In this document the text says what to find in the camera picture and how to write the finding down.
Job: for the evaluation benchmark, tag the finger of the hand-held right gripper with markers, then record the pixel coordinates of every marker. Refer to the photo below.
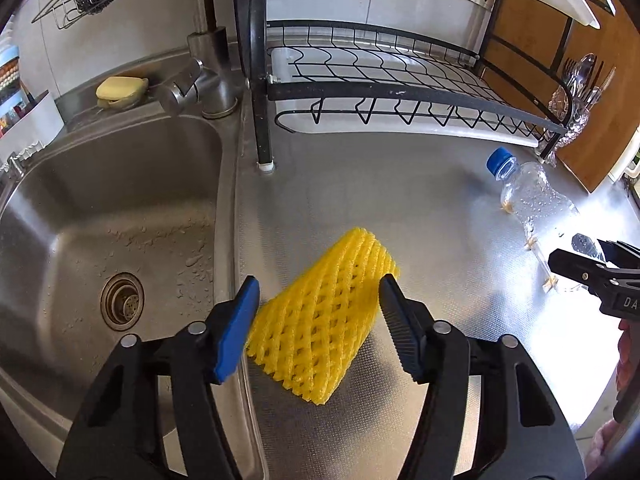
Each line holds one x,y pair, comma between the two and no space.
620,255
575,265

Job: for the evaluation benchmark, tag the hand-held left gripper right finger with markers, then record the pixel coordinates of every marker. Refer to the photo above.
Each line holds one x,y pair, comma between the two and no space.
405,340

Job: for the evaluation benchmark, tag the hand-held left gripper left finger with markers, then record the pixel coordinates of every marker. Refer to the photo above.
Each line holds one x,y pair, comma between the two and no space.
235,330

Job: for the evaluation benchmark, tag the yellow foam fruit net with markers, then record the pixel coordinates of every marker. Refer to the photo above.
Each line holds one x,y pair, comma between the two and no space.
315,325

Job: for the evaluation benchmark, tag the clear plastic bottle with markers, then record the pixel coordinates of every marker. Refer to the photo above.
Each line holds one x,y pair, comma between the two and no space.
535,195

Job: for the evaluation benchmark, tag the person's right hand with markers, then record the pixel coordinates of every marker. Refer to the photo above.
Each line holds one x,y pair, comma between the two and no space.
629,355

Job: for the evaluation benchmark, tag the glass utensil holder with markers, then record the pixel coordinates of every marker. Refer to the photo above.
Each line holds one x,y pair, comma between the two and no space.
575,120

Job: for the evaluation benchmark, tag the stainless steel sink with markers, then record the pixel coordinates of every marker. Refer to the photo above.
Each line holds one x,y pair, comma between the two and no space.
100,200

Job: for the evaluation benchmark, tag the large metal spoon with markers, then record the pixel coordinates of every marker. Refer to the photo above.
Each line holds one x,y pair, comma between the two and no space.
585,67

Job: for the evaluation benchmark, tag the wooden board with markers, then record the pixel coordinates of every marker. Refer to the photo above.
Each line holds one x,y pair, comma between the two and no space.
530,45

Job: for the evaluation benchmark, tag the steel faucet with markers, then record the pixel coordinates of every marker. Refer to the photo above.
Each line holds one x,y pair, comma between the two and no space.
215,85

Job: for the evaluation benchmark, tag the yellow sponge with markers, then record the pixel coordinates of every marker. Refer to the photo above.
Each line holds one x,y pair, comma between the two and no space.
120,89

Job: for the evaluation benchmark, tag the white drip tray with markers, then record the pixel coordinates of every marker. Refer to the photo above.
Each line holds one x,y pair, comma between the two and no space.
320,65

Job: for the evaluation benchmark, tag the white organizer box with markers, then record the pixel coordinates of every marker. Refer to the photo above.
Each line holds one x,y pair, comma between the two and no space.
35,125

